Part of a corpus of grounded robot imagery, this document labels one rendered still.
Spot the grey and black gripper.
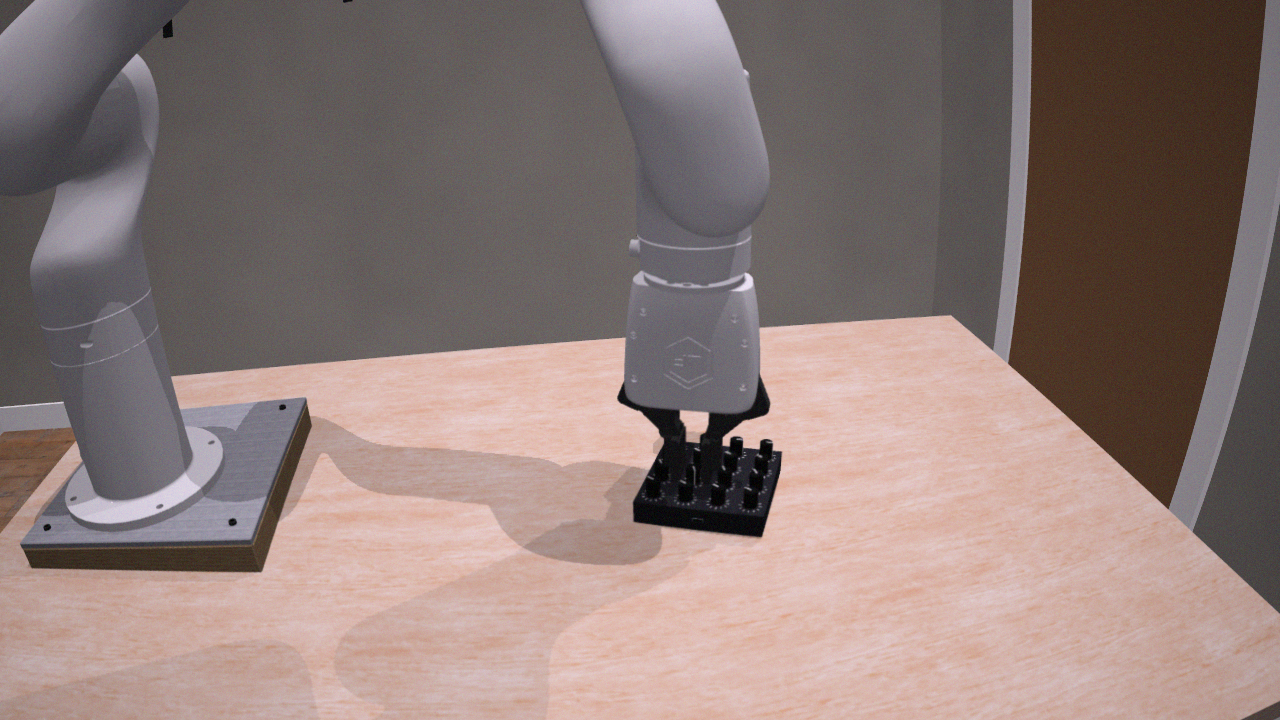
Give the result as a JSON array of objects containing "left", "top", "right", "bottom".
[{"left": 617, "top": 272, "right": 771, "bottom": 486}]

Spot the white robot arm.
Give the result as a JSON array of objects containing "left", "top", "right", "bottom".
[{"left": 0, "top": 0, "right": 771, "bottom": 532}]

